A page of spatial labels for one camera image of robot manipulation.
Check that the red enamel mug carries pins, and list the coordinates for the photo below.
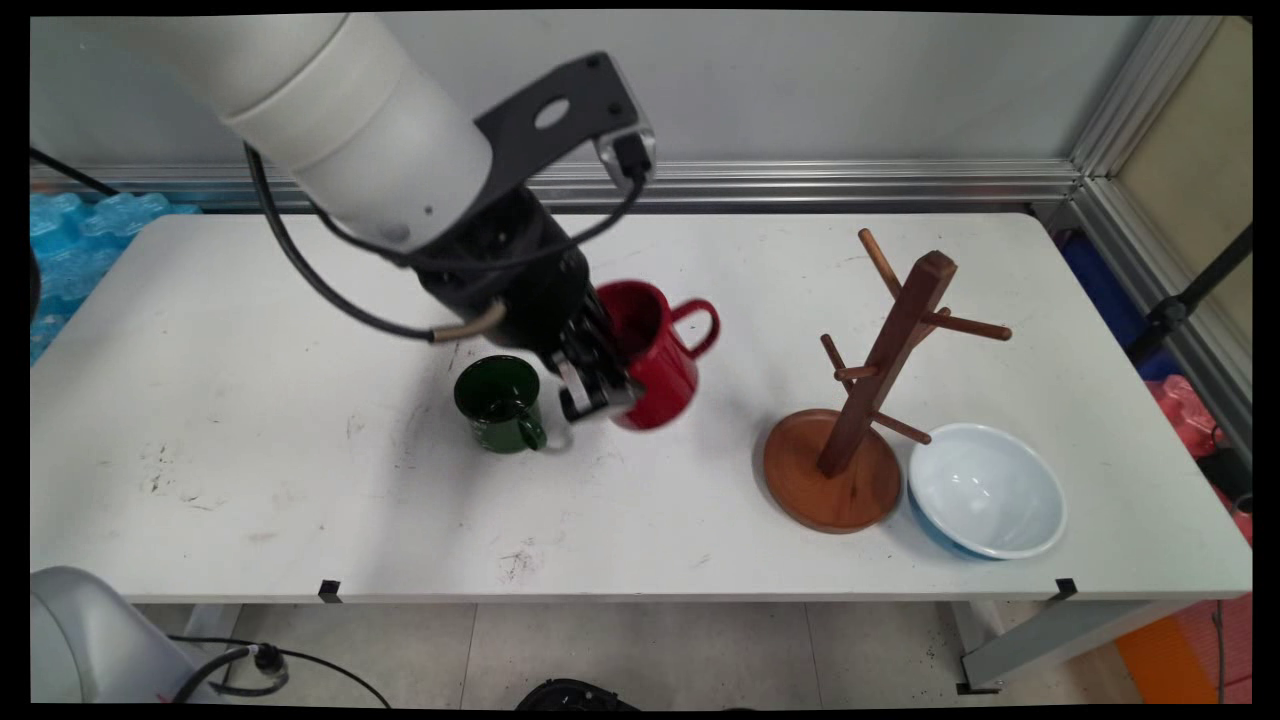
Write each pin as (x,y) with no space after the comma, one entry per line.
(660,380)

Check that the black round floor object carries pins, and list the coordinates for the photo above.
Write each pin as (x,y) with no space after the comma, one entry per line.
(570,695)

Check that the blue plastic bubble wrap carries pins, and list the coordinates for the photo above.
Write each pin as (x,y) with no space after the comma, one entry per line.
(60,260)

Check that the red plastic bag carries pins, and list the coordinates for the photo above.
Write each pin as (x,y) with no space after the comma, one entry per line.
(1180,410)

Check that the white and blue bowl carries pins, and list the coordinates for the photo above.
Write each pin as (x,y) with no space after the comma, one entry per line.
(985,490)

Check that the black tripod stand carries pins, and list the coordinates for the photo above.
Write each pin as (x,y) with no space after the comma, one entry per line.
(1165,312)

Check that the aluminium frame rail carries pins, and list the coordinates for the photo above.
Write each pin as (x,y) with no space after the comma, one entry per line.
(900,180)

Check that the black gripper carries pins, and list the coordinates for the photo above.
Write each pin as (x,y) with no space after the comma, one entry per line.
(530,280)

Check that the black tape marker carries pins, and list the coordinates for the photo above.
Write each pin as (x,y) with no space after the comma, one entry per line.
(329,591)
(1065,589)

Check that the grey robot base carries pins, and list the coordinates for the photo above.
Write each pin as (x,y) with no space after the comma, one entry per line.
(80,640)

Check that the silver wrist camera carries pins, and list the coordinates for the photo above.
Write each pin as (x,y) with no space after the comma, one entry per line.
(610,150)

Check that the orange and red box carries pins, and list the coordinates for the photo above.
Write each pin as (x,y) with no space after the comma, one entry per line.
(1160,660)

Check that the aluminium frame post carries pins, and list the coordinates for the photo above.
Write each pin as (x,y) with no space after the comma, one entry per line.
(1130,90)

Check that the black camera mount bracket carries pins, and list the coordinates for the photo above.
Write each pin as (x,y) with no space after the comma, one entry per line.
(600,85)

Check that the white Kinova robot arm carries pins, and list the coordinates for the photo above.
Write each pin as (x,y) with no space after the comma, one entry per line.
(330,120)

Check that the wooden mug tree stand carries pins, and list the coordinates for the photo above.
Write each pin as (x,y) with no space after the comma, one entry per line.
(830,490)

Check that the dark green enamel mug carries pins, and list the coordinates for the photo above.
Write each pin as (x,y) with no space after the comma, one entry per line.
(495,430)

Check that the grey table leg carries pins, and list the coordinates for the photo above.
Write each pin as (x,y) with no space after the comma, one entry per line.
(215,620)
(1040,640)

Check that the blue plastic crate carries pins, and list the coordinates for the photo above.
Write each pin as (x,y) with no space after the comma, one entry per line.
(1095,280)

